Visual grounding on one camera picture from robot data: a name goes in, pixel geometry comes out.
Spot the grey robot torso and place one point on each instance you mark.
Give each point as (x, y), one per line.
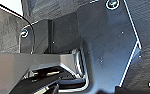
(24, 65)

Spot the round silver base bolt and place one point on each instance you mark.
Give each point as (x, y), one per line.
(112, 4)

